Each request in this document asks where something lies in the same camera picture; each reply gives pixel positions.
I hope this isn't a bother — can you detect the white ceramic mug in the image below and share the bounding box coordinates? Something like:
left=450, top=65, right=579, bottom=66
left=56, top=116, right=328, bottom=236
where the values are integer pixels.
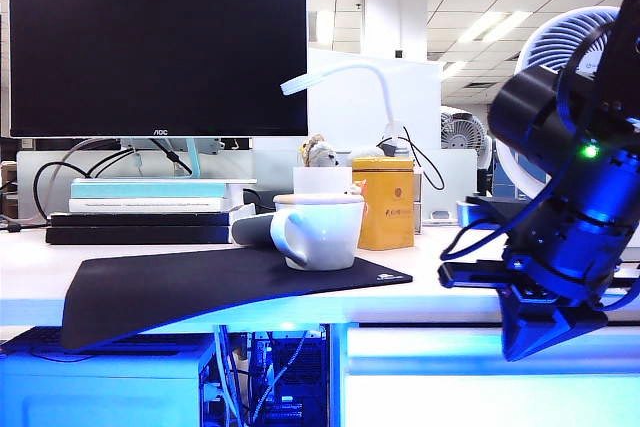
left=269, top=199, right=365, bottom=272

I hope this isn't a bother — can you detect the white pen holder box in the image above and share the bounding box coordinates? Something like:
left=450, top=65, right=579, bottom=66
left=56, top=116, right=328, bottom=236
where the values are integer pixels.
left=292, top=167, right=353, bottom=197

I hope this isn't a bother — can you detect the black keyboard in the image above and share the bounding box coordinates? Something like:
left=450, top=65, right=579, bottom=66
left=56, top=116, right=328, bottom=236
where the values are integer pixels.
left=0, top=325, right=209, bottom=356

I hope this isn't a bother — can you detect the black lamp cable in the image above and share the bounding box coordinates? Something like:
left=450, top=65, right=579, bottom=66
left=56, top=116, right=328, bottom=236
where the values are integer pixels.
left=378, top=126, right=444, bottom=192

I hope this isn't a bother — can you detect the beige plush toy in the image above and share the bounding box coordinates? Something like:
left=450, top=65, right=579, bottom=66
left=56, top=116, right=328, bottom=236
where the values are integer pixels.
left=298, top=133, right=340, bottom=170

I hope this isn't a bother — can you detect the small orange fox figurine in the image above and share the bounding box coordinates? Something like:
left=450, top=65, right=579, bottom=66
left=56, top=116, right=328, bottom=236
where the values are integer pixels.
left=346, top=177, right=369, bottom=221

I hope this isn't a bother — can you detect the white computer tower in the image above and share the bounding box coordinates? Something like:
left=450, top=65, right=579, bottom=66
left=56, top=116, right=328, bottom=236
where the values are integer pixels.
left=0, top=334, right=331, bottom=427

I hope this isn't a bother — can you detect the white gooseneck desk lamp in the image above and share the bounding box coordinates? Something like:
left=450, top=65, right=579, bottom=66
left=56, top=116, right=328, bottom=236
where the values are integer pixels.
left=279, top=60, right=409, bottom=158

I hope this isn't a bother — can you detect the gray wrist rest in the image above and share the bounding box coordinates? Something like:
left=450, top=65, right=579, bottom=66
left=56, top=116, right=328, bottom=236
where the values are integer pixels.
left=230, top=215, right=275, bottom=248

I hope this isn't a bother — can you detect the teal white monitor stand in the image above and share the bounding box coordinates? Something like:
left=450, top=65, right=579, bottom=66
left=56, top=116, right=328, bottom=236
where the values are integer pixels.
left=70, top=137, right=257, bottom=186

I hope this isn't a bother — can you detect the white computer cable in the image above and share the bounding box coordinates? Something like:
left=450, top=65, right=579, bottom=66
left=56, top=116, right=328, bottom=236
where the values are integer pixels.
left=212, top=324, right=248, bottom=427

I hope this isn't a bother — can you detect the wooden mug lid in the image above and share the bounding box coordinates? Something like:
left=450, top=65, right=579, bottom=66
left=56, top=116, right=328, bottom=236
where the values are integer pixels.
left=272, top=193, right=365, bottom=207

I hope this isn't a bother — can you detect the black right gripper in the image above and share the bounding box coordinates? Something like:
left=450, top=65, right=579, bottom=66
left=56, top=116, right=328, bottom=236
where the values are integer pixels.
left=438, top=259, right=640, bottom=362

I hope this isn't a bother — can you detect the small white drawer organizer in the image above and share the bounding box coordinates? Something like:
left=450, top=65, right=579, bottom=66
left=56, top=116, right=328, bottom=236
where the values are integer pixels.
left=412, top=169, right=424, bottom=236

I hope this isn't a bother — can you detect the black monitor cable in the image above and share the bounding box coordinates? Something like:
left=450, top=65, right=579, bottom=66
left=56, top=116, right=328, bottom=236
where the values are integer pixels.
left=33, top=138, right=194, bottom=221

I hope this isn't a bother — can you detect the small white background fan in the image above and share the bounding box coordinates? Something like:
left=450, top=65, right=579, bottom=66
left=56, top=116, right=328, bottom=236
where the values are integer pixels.
left=439, top=106, right=494, bottom=168

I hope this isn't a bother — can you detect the large white desk fan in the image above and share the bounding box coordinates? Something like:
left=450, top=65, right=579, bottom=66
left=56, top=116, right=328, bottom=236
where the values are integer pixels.
left=493, top=5, right=624, bottom=201

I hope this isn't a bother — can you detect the black mouse pad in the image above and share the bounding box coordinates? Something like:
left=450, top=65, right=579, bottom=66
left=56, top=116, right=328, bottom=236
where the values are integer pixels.
left=59, top=246, right=414, bottom=351

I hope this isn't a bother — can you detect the white desk drawer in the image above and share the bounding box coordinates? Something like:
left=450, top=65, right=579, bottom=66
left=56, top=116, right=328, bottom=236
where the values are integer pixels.
left=344, top=326, right=640, bottom=427

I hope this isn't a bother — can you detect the yellow tea tin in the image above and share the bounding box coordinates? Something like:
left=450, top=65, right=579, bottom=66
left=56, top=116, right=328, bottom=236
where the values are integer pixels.
left=350, top=156, right=416, bottom=252

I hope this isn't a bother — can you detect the thin flat black box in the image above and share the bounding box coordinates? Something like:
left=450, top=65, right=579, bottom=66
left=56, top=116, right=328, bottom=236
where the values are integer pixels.
left=49, top=212, right=232, bottom=228

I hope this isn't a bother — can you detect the thick flat black box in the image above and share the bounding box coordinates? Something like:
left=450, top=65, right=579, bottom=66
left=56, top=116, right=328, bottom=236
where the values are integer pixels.
left=44, top=226, right=234, bottom=246

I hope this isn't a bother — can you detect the narrow frosted white desk panel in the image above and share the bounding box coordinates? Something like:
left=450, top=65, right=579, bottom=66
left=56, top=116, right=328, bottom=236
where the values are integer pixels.
left=413, top=148, right=478, bottom=221

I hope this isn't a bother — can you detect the white book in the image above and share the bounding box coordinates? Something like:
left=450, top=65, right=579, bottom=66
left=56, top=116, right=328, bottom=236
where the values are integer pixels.
left=68, top=198, right=237, bottom=214

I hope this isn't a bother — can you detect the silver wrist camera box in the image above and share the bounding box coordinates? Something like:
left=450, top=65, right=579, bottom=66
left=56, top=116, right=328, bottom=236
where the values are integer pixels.
left=455, top=195, right=531, bottom=229

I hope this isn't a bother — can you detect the black AOC monitor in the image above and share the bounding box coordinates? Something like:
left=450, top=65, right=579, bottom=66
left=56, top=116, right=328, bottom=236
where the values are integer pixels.
left=7, top=0, right=309, bottom=139

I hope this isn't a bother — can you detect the teal book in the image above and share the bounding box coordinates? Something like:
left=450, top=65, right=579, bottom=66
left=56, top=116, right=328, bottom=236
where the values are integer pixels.
left=69, top=182, right=229, bottom=201

